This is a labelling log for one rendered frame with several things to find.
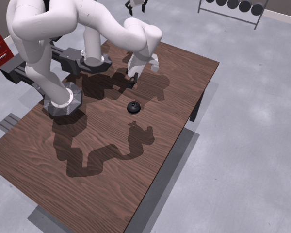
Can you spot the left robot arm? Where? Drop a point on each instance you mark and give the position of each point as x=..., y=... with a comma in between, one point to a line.
x=92, y=53

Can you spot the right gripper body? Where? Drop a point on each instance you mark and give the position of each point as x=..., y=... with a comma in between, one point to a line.
x=135, y=65

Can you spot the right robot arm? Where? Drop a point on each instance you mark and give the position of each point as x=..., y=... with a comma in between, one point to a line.
x=31, y=27

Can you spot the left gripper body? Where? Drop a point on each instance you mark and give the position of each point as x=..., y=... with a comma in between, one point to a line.
x=134, y=3

